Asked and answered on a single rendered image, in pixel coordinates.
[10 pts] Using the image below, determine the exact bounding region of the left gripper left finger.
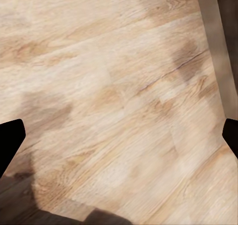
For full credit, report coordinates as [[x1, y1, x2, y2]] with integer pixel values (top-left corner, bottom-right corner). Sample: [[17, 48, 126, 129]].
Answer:
[[0, 119, 26, 178]]

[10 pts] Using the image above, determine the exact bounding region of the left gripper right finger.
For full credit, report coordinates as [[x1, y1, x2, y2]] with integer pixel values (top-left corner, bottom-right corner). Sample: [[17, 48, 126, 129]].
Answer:
[[222, 118, 238, 159]]

